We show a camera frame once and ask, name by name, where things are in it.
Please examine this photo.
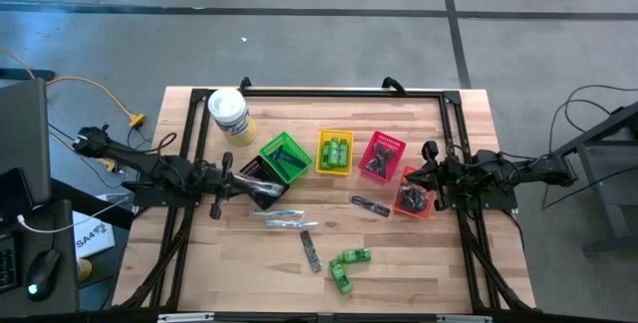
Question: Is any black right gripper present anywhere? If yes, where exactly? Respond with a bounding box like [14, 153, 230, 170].
[404, 141, 453, 210]

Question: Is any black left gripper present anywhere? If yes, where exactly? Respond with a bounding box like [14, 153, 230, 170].
[209, 152, 260, 219]

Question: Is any round black hairbrush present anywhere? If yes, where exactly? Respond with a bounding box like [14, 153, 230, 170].
[398, 178, 425, 204]
[401, 185, 430, 214]

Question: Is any blue white toothbrush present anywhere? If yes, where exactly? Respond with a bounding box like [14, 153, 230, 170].
[265, 218, 320, 229]
[251, 207, 306, 218]
[234, 171, 286, 193]
[236, 177, 286, 199]

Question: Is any black plastic basket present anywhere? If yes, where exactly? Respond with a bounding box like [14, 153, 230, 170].
[233, 155, 290, 212]

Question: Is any orange plastic basket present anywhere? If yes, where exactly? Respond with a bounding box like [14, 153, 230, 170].
[392, 164, 436, 220]

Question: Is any red plastic basket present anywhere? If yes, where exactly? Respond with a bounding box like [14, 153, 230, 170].
[358, 131, 408, 183]

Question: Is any green plastic basket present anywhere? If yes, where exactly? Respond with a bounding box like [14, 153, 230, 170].
[258, 131, 315, 184]

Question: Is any Lysol wipes canister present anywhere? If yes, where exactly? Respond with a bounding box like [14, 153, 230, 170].
[207, 87, 257, 148]

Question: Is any yellow plastic basket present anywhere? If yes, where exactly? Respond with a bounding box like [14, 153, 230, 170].
[315, 129, 355, 177]

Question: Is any white printed paper sheet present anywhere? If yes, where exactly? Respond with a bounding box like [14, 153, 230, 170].
[72, 210, 117, 259]

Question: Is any black side table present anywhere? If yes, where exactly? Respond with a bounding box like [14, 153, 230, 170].
[549, 101, 638, 254]

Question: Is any yellow round object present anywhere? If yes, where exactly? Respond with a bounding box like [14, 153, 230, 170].
[77, 257, 95, 283]

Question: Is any dark side desk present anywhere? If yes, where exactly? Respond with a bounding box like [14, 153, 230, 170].
[0, 197, 81, 319]

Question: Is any black computer mouse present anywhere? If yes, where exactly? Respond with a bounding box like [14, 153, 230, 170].
[24, 248, 64, 302]

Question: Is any grey computer monitor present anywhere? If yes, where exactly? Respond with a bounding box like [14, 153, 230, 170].
[0, 77, 53, 204]

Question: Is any black monitor base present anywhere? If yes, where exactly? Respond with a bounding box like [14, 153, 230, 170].
[0, 166, 39, 227]

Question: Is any black floor bar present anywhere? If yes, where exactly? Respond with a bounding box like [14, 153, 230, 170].
[0, 67, 57, 83]

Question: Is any black keyboard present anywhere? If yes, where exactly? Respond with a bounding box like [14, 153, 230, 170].
[0, 232, 21, 294]

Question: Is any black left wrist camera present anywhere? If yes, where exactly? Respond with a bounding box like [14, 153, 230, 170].
[196, 165, 223, 194]

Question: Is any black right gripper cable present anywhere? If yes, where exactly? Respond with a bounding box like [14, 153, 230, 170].
[441, 141, 475, 165]

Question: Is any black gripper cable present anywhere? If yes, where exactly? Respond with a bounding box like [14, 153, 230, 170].
[155, 132, 179, 158]
[441, 141, 475, 165]

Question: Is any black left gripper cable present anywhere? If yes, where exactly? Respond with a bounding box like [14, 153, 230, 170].
[155, 132, 179, 158]

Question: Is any black aluminium table frame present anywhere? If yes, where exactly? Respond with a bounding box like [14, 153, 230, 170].
[113, 86, 537, 314]

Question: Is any orange cable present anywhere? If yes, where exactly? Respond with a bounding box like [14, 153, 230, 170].
[48, 132, 119, 172]
[0, 46, 147, 129]

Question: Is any silver table bracket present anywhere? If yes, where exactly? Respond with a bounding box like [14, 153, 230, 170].
[157, 312, 215, 323]
[436, 314, 493, 323]

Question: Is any black floor cable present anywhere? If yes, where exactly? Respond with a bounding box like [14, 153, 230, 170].
[540, 83, 638, 209]

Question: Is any white cable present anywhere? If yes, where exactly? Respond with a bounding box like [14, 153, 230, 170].
[17, 195, 131, 234]

